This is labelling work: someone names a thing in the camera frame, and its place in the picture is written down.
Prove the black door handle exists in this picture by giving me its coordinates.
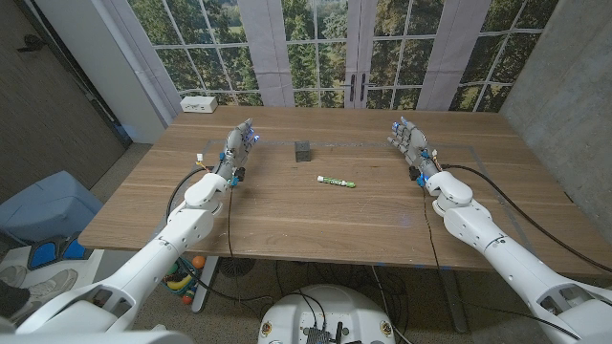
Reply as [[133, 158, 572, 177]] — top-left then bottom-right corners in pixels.
[[17, 34, 48, 54]]

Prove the white table leg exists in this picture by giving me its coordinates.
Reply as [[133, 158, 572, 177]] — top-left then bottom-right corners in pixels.
[[190, 255, 220, 314]]

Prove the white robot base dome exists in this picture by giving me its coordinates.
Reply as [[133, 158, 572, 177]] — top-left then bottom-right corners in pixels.
[[257, 284, 397, 344]]

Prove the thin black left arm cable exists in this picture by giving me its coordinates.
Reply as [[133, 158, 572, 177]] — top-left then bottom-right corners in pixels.
[[226, 183, 236, 260]]

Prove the yellow toy banana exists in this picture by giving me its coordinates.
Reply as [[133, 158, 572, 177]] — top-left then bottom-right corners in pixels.
[[166, 273, 196, 291]]

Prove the person's black trouser leg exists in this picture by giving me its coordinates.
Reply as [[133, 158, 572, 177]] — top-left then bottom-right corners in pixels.
[[0, 279, 31, 319]]

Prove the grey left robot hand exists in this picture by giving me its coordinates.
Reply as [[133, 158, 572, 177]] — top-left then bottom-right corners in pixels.
[[217, 118, 262, 176]]

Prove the black round ribbed disc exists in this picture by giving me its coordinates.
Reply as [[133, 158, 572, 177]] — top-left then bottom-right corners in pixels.
[[218, 256, 257, 278]]

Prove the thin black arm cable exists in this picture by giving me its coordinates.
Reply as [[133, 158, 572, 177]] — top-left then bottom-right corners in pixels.
[[226, 183, 236, 260], [422, 184, 444, 271]]

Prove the dark grey block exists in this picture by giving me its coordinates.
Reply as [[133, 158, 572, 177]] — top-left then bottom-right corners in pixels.
[[294, 140, 313, 163]]

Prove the grey electronics module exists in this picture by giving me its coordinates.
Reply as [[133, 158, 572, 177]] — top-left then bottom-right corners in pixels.
[[305, 327, 332, 344]]

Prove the teal toy basket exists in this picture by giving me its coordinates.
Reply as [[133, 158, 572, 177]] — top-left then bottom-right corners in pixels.
[[161, 256, 202, 307]]

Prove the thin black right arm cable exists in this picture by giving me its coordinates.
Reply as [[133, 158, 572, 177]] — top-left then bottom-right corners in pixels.
[[422, 184, 444, 271]]

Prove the white floor board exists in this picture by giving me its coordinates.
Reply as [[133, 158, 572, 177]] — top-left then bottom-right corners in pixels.
[[0, 244, 104, 288]]

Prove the blue black foot pedal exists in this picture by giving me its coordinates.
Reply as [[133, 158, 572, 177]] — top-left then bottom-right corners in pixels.
[[60, 232, 95, 262], [27, 237, 67, 271]]

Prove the grey sneaker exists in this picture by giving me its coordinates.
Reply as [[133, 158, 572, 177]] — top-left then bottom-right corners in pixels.
[[0, 265, 29, 288], [9, 268, 79, 322]]

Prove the white power strip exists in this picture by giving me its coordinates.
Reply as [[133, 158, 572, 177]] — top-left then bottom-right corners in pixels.
[[180, 96, 219, 115]]

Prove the grey table leg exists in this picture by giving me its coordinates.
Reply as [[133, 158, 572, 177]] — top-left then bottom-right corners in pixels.
[[438, 267, 470, 334]]

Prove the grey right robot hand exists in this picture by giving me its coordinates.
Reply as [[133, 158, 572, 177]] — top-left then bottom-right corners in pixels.
[[385, 116, 441, 178]]

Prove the blue grey storage bin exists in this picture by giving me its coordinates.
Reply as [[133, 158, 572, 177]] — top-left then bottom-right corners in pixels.
[[0, 170, 104, 246]]

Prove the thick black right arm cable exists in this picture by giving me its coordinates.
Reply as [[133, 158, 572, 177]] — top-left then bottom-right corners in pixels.
[[442, 163, 612, 274]]

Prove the printed window forest backdrop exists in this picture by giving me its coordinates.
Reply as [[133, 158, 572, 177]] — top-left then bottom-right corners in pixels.
[[102, 0, 560, 114]]

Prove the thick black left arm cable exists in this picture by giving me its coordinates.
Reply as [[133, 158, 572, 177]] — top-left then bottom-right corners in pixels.
[[165, 164, 211, 224]]

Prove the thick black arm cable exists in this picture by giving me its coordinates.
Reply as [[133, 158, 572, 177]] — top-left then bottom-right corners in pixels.
[[442, 163, 612, 274], [165, 164, 211, 224]]

